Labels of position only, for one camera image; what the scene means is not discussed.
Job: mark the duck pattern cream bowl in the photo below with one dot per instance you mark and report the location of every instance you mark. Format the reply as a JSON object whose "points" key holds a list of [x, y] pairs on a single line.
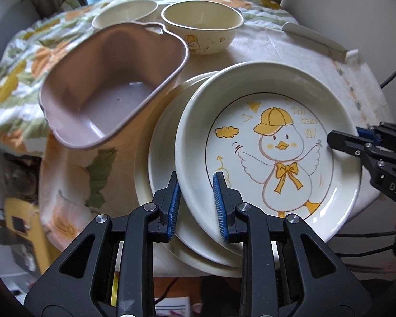
{"points": [[206, 27]]}

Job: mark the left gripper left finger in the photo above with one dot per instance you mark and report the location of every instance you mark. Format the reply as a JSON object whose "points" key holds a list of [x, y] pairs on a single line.
{"points": [[163, 227]]}

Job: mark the duck pattern deep plate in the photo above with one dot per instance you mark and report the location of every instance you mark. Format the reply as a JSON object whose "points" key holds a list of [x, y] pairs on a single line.
{"points": [[264, 126]]}

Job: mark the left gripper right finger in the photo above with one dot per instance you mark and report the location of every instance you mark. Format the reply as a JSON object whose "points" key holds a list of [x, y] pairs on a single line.
{"points": [[226, 199]]}

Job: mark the plain white dinner plate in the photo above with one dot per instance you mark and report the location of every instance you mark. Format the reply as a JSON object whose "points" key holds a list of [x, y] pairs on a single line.
{"points": [[165, 171]]}

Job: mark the mauve plastic basin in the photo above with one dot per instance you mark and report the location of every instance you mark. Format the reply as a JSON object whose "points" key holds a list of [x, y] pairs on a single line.
{"points": [[105, 82]]}

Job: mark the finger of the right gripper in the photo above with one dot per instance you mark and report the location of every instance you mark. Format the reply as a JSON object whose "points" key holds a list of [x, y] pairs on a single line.
{"points": [[383, 135], [363, 145]]}

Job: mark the floral green striped duvet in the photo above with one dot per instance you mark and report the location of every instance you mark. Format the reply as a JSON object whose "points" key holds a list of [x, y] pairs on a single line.
{"points": [[35, 49]]}

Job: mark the white tray edge bar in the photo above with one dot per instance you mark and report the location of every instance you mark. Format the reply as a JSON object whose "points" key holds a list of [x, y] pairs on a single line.
{"points": [[309, 34]]}

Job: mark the cream floral tablecloth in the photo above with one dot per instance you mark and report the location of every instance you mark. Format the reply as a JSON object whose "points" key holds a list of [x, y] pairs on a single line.
{"points": [[76, 185]]}

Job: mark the yellow bedside stool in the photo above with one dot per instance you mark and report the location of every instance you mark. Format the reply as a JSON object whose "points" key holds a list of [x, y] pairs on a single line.
{"points": [[23, 218]]}

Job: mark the small cream bowl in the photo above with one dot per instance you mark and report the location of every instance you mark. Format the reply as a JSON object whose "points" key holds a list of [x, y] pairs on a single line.
{"points": [[132, 11]]}

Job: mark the cream bottom plate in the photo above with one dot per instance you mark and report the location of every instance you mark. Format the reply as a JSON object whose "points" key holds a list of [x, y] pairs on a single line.
{"points": [[165, 263]]}

